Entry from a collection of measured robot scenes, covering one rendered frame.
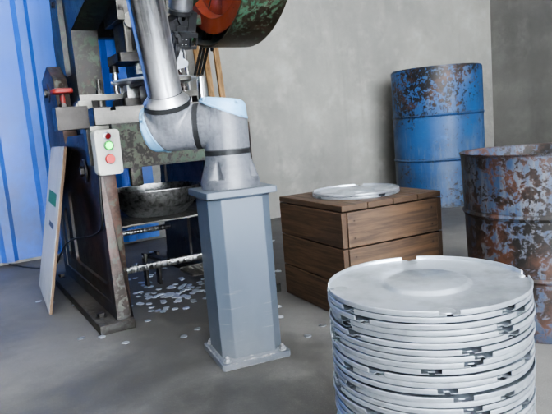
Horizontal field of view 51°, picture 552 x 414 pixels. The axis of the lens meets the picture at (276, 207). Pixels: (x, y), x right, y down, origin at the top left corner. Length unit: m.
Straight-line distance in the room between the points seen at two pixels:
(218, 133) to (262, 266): 0.35
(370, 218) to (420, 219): 0.19
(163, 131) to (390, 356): 0.89
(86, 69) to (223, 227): 1.10
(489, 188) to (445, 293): 0.76
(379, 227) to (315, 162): 2.18
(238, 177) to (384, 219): 0.55
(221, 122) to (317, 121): 2.52
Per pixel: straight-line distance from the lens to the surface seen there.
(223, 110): 1.43
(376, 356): 0.80
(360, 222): 1.72
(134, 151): 1.92
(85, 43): 2.34
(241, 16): 2.14
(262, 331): 1.51
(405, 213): 1.82
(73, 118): 1.86
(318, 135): 3.92
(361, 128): 4.14
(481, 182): 1.57
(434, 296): 0.82
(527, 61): 4.93
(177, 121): 1.45
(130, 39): 2.12
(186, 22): 1.90
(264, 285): 1.48
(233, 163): 1.43
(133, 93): 2.13
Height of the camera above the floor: 0.60
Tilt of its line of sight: 8 degrees down
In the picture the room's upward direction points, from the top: 5 degrees counter-clockwise
